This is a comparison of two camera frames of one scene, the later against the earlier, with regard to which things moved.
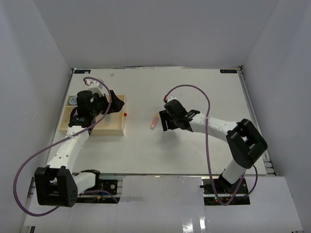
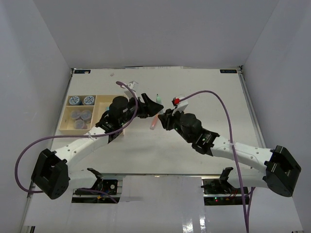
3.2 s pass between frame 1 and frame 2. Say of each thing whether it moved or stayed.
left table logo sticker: stayed
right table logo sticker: stayed
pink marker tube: stayed
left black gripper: moved
